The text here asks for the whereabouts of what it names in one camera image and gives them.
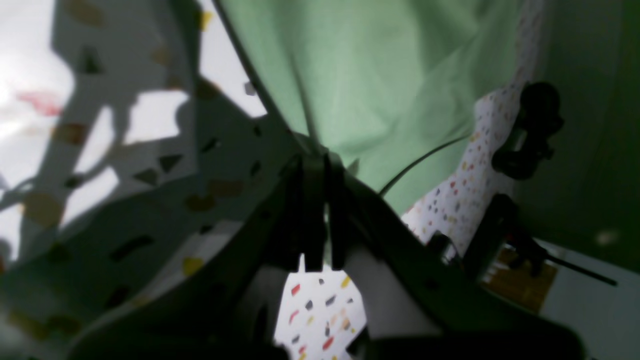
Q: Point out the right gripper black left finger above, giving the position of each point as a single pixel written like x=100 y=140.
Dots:
x=219 y=313

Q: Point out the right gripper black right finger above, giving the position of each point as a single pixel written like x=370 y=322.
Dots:
x=416 y=307

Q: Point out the green T-shirt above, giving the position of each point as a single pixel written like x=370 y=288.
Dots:
x=388 y=85

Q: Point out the orange circuit board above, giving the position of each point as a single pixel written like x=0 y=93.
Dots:
x=518 y=285

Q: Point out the black clamp knob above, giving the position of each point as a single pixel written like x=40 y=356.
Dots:
x=527 y=145

